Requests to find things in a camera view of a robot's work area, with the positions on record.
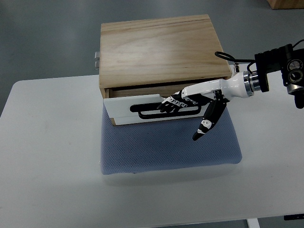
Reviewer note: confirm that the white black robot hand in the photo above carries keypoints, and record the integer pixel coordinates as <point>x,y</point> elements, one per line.
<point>215,94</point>

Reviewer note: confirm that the black drawer handle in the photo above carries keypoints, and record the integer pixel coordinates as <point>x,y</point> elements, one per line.
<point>147,107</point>

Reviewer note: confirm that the white drawer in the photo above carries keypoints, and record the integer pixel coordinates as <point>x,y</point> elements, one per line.
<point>118,101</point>

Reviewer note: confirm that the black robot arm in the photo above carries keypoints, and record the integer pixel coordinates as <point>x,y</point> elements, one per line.
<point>286,59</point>

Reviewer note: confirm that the wooden drawer cabinet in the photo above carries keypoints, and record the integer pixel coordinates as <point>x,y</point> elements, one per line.
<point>168,52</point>

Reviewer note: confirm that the cardboard box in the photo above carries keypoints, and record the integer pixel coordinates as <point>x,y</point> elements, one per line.
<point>286,4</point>

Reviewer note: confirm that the blue grey mesh cushion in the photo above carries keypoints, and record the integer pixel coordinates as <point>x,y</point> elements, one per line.
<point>166,145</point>

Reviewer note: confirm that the white table leg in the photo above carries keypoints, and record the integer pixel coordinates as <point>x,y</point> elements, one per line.
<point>253,223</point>

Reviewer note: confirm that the black table control panel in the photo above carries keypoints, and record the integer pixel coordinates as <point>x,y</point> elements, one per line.
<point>294,217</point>

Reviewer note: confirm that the metal clamp bracket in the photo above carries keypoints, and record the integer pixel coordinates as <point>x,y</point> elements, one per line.
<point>97,60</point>

